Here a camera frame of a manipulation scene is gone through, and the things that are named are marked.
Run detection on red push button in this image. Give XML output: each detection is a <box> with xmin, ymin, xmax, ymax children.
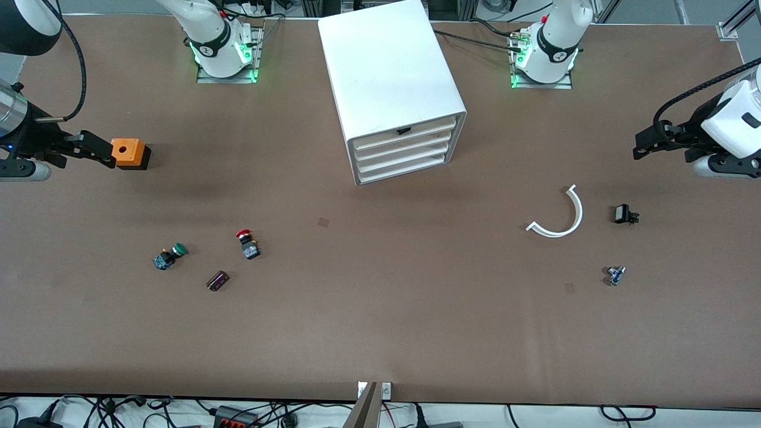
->
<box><xmin>235</xmin><ymin>229</ymin><xmax>262</xmax><ymax>260</ymax></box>

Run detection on green push button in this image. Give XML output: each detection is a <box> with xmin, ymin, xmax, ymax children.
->
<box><xmin>153</xmin><ymin>243</ymin><xmax>189</xmax><ymax>271</ymax></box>

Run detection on white plain drawer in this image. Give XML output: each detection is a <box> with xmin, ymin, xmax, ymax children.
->
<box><xmin>354</xmin><ymin>131</ymin><xmax>458</xmax><ymax>161</ymax></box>
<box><xmin>357</xmin><ymin>143</ymin><xmax>457</xmax><ymax>173</ymax></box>
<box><xmin>359</xmin><ymin>153</ymin><xmax>449</xmax><ymax>184</ymax></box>

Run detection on white drawer cabinet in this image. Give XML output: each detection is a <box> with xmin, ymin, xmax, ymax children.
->
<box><xmin>317</xmin><ymin>0</ymin><xmax>468</xmax><ymax>187</ymax></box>

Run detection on orange box with hole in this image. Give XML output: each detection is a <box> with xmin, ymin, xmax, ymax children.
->
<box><xmin>106</xmin><ymin>138</ymin><xmax>152</xmax><ymax>171</ymax></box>

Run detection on white curved plastic arc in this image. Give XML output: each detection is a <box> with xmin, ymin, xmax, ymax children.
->
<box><xmin>526</xmin><ymin>184</ymin><xmax>584</xmax><ymax>238</ymax></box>

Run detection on aluminium corner profile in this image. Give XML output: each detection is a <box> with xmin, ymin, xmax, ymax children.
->
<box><xmin>716</xmin><ymin>0</ymin><xmax>761</xmax><ymax>41</ymax></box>

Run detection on black red power strip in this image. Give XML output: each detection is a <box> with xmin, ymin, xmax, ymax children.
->
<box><xmin>213</xmin><ymin>405</ymin><xmax>260</xmax><ymax>428</ymax></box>

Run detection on black floor plug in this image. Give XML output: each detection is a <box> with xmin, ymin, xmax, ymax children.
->
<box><xmin>413</xmin><ymin>404</ymin><xmax>464</xmax><ymax>428</ymax></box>

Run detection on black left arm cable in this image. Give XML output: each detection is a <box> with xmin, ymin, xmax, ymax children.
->
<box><xmin>653</xmin><ymin>59</ymin><xmax>761</xmax><ymax>135</ymax></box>

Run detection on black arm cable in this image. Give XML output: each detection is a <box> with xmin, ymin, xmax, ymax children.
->
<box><xmin>653</xmin><ymin>59</ymin><xmax>761</xmax><ymax>135</ymax></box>
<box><xmin>36</xmin><ymin>15</ymin><xmax>88</xmax><ymax>122</ymax></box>

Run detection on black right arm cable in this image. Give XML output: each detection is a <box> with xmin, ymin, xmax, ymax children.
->
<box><xmin>36</xmin><ymin>15</ymin><xmax>88</xmax><ymax>122</ymax></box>

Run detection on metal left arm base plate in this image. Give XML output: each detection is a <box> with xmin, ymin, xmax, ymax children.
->
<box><xmin>510</xmin><ymin>27</ymin><xmax>574</xmax><ymax>90</ymax></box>

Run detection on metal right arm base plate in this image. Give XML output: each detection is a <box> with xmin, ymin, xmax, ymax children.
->
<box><xmin>196</xmin><ymin>24</ymin><xmax>263</xmax><ymax>84</ymax></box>

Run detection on black base power cable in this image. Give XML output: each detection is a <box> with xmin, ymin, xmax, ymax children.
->
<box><xmin>433</xmin><ymin>18</ymin><xmax>527</xmax><ymax>54</ymax></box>

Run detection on tangled black floor cables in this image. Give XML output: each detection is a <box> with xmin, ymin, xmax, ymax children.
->
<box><xmin>0</xmin><ymin>395</ymin><xmax>357</xmax><ymax>428</ymax></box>

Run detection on black looped floor cable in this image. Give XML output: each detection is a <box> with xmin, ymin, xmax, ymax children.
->
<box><xmin>599</xmin><ymin>405</ymin><xmax>658</xmax><ymax>422</ymax></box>

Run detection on brown camera post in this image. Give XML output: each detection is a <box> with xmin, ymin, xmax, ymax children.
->
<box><xmin>342</xmin><ymin>382</ymin><xmax>381</xmax><ymax>428</ymax></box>

